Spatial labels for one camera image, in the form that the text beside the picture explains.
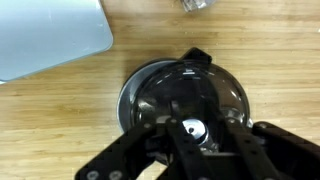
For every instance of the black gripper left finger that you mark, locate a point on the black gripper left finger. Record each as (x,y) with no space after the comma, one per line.
(120,150)

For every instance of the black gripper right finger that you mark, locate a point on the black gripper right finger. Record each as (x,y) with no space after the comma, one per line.
(286,153)

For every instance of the gray cooking pot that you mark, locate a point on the gray cooking pot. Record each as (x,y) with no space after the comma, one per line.
(126,100)

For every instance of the white digital kitchen scale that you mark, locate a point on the white digital kitchen scale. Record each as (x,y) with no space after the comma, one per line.
(50,33)

